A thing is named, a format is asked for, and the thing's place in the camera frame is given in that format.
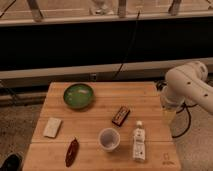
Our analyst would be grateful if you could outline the green ceramic bowl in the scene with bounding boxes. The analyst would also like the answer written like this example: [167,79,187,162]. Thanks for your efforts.
[63,83,94,109]

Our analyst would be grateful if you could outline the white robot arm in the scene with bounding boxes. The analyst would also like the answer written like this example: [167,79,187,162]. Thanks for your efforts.
[160,61,213,124]

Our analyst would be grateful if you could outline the white plastic bottle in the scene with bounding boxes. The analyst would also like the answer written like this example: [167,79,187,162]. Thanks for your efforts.
[133,121,146,162]

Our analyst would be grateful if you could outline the dark chocolate bar box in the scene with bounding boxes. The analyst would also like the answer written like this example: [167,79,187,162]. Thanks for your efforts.
[112,106,130,126]

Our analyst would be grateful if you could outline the clear plastic cup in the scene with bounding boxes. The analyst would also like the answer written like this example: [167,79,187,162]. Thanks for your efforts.
[98,128,120,152]

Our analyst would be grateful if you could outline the dark red chili pepper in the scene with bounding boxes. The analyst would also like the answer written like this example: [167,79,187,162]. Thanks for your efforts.
[65,138,79,167]

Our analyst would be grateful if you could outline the white sponge block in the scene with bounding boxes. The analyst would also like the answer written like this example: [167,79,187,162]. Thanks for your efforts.
[43,117,62,138]

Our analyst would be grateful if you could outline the black hanging cable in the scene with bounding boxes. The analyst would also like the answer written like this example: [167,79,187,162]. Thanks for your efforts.
[111,9,142,81]

